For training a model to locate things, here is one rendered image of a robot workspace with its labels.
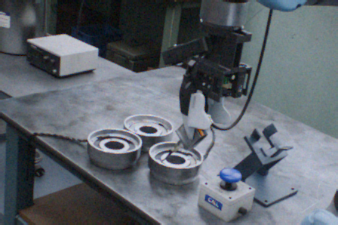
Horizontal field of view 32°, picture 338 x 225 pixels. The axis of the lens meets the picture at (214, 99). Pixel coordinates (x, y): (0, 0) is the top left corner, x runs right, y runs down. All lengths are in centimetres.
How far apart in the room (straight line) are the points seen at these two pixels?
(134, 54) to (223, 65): 211
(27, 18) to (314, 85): 141
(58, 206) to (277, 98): 170
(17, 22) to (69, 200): 73
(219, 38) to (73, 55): 99
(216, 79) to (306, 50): 189
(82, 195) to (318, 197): 63
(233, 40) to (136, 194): 34
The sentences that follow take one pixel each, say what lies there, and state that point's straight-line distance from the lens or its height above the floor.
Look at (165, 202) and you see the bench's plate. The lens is 106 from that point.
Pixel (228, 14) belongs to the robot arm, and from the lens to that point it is 91.
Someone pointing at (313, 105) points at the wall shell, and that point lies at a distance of 284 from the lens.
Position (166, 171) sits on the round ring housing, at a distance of 109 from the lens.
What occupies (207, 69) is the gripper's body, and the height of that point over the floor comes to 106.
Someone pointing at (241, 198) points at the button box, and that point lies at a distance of 103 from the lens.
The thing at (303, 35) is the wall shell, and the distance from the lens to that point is 281.
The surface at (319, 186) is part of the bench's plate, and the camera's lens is 122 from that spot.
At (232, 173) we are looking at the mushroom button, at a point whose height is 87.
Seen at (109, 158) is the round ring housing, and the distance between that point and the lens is 112.
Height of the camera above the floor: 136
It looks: 22 degrees down
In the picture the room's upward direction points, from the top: 10 degrees clockwise
